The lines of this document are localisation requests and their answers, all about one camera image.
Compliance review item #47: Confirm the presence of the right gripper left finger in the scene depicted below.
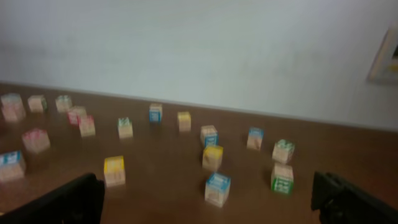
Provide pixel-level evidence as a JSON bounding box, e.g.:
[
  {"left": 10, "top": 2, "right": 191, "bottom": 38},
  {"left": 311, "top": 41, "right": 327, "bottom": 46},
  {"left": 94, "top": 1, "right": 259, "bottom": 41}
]
[{"left": 1, "top": 173, "right": 105, "bottom": 224}]

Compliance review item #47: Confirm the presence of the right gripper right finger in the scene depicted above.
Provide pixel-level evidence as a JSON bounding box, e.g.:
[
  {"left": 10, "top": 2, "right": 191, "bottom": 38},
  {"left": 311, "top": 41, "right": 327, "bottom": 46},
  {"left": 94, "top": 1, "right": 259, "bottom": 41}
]
[{"left": 310, "top": 172, "right": 397, "bottom": 224}]

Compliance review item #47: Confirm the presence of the yellow letter U block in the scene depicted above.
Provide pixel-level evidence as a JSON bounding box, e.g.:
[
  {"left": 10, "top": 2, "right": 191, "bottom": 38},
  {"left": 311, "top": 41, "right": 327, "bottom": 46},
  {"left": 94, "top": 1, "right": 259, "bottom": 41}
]
[{"left": 103, "top": 156, "right": 126, "bottom": 187}]

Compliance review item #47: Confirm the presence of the green side wooden block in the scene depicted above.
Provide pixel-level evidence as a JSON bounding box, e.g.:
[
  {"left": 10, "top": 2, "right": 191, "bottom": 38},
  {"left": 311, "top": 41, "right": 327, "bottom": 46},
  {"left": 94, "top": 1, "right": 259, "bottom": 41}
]
[{"left": 271, "top": 163, "right": 294, "bottom": 195}]

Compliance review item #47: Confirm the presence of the red letter O block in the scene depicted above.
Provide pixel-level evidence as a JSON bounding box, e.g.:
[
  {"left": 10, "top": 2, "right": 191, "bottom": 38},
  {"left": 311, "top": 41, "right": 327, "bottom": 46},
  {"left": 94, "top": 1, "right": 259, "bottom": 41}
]
[{"left": 22, "top": 128, "right": 50, "bottom": 154}]

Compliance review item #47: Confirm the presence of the blue letter P block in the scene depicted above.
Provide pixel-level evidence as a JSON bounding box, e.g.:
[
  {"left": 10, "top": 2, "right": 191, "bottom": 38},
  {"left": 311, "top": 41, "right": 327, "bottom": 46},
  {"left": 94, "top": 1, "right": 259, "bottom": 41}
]
[{"left": 1, "top": 151, "right": 26, "bottom": 182}]

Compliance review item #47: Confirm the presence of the green letter J block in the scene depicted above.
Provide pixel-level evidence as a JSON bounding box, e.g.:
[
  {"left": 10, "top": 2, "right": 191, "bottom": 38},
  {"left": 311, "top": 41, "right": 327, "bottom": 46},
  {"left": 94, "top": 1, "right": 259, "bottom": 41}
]
[{"left": 272, "top": 139, "right": 295, "bottom": 164}]

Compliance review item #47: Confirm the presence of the red tilted A block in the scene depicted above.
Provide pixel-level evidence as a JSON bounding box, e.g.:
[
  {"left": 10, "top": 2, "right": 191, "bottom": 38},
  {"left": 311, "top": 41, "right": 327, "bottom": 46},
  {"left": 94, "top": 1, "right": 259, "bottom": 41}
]
[{"left": 78, "top": 115, "right": 96, "bottom": 137}]

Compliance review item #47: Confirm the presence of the green letter Z block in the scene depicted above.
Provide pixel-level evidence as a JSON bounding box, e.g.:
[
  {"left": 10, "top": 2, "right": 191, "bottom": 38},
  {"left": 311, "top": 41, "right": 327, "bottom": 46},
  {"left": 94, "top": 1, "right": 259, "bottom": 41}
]
[{"left": 118, "top": 117, "right": 133, "bottom": 139}]

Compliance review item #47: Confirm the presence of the red I side block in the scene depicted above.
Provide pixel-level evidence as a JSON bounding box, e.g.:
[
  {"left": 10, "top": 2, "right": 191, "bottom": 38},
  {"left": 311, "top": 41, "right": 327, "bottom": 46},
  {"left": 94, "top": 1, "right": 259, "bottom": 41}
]
[{"left": 67, "top": 106, "right": 86, "bottom": 126}]

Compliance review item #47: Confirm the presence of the green letter L block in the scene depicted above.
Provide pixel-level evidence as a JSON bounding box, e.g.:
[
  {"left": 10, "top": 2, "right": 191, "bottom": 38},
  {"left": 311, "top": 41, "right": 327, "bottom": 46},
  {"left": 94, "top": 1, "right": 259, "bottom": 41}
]
[{"left": 55, "top": 95, "right": 72, "bottom": 113}]

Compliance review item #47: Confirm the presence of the plain wooden block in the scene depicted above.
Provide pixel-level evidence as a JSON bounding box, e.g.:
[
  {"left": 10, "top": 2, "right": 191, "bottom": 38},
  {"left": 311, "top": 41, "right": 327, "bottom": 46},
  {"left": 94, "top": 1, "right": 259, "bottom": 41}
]
[{"left": 28, "top": 95, "right": 48, "bottom": 113}]

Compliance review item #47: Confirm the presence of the blue letter K block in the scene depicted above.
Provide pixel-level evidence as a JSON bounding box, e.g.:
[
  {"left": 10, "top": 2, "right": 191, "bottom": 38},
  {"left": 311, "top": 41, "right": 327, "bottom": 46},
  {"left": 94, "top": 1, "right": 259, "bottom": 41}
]
[{"left": 247, "top": 127, "right": 264, "bottom": 151}]

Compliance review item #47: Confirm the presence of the red letter A block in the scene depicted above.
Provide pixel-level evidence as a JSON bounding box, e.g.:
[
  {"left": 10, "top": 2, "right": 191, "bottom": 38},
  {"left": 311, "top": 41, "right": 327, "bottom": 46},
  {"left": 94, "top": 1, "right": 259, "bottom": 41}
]
[{"left": 1, "top": 93, "right": 26, "bottom": 123}]

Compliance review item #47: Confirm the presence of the blue side wooden block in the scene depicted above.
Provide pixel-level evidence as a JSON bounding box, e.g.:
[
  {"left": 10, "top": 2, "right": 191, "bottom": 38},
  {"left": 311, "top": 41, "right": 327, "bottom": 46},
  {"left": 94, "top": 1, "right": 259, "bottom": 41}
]
[{"left": 149, "top": 103, "right": 162, "bottom": 123}]

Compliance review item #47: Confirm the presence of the blue letter S block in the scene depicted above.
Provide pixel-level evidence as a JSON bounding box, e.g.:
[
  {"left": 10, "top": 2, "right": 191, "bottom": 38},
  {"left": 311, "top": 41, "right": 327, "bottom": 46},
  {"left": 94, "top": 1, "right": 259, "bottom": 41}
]
[{"left": 205, "top": 172, "right": 231, "bottom": 208}]

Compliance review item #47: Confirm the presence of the yellow block far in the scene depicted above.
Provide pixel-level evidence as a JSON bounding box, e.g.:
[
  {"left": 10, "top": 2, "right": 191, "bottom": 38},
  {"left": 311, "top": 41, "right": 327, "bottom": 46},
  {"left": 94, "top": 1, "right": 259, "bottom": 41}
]
[{"left": 177, "top": 111, "right": 191, "bottom": 132}]

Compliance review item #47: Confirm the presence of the yellow block right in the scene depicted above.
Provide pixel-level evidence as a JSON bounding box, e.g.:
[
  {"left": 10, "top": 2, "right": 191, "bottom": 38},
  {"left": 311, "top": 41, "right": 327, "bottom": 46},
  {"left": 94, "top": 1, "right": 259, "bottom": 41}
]
[{"left": 202, "top": 146, "right": 223, "bottom": 172}]

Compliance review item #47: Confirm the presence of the blue side tilted block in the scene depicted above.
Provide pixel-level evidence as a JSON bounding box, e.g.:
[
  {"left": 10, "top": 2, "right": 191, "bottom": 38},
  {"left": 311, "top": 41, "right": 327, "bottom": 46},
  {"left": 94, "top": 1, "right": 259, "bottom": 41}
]
[{"left": 200, "top": 125, "right": 218, "bottom": 147}]

